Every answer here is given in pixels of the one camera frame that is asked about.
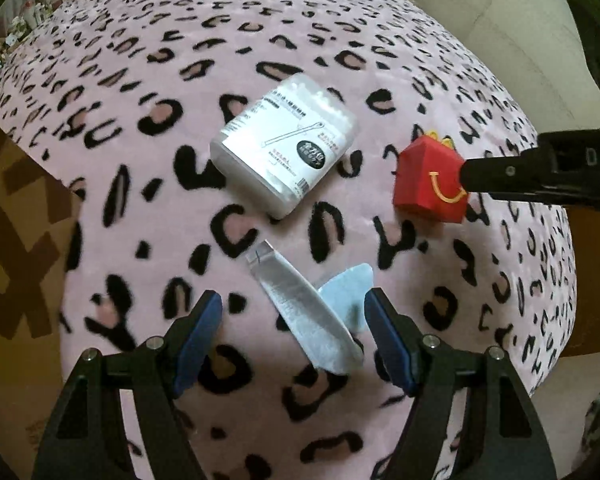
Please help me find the clear cotton swab box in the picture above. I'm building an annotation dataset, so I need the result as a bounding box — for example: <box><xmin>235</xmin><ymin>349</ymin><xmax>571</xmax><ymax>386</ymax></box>
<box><xmin>209</xmin><ymin>73</ymin><xmax>358</xmax><ymax>221</ymax></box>

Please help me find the silver squeeze tube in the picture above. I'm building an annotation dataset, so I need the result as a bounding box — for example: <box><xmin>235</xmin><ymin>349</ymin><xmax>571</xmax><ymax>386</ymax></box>
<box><xmin>245</xmin><ymin>241</ymin><xmax>365</xmax><ymax>375</ymax></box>

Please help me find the cream wardrobe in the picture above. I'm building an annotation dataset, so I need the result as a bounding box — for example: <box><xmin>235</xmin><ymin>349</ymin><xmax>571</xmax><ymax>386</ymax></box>
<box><xmin>405</xmin><ymin>0</ymin><xmax>600</xmax><ymax>133</ymax></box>

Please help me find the cluttered white shelf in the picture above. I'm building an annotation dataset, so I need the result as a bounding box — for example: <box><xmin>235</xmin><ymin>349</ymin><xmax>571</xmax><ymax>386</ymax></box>
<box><xmin>7</xmin><ymin>0</ymin><xmax>63</xmax><ymax>38</ymax></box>

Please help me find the brown cardboard box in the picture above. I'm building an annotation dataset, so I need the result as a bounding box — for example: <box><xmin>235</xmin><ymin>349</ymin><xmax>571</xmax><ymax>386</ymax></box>
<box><xmin>0</xmin><ymin>107</ymin><xmax>84</xmax><ymax>461</ymax></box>

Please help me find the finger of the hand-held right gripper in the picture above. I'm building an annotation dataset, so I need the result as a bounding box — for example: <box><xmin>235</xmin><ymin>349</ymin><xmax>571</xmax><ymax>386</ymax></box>
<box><xmin>458</xmin><ymin>147</ymin><xmax>544</xmax><ymax>196</ymax></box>

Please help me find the blue triangular makeup puff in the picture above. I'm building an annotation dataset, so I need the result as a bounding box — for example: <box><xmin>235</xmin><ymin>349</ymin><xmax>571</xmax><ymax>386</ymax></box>
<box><xmin>314</xmin><ymin>263</ymin><xmax>376</xmax><ymax>336</ymax></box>

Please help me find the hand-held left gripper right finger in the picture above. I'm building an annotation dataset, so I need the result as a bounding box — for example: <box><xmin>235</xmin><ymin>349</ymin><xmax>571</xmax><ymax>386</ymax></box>
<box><xmin>363</xmin><ymin>287</ymin><xmax>559</xmax><ymax>480</ymax></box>

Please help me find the pink leopard print blanket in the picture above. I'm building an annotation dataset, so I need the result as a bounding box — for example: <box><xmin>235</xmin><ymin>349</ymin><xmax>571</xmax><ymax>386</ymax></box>
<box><xmin>0</xmin><ymin>0</ymin><xmax>578</xmax><ymax>480</ymax></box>

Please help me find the red toy meal box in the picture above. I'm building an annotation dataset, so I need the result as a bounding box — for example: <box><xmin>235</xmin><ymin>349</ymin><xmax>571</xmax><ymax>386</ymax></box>
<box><xmin>392</xmin><ymin>131</ymin><xmax>468</xmax><ymax>224</ymax></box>

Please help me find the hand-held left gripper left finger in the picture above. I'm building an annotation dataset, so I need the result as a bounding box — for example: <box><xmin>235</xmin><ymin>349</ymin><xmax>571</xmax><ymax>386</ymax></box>
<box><xmin>32</xmin><ymin>289</ymin><xmax>224</xmax><ymax>480</ymax></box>

